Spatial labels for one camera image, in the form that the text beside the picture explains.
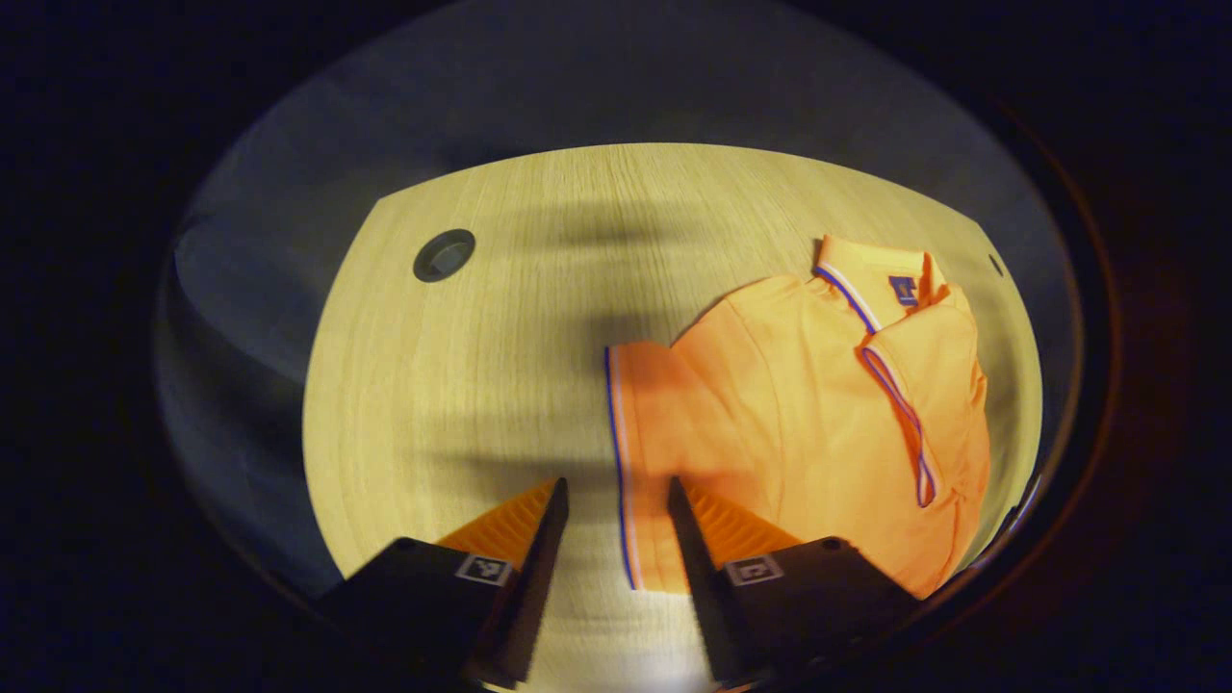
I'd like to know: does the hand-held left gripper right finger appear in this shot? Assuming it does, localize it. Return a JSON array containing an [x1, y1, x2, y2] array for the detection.
[[666, 475, 922, 690]]

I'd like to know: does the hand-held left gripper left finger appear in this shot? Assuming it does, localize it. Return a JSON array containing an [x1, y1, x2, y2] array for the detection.
[[316, 476, 571, 690]]

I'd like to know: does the orange T-shirt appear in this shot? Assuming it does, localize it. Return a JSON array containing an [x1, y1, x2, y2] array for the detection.
[[603, 234, 992, 600]]

